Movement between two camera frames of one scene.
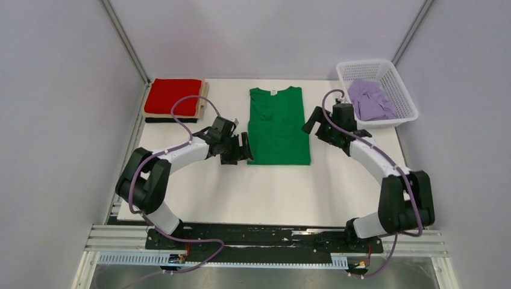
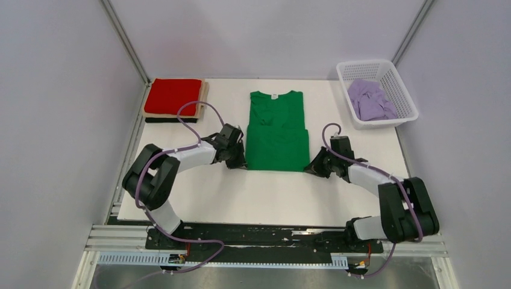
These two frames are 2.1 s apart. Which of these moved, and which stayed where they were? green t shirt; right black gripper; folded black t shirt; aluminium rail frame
Moved: right black gripper
Stayed: folded black t shirt; green t shirt; aluminium rail frame
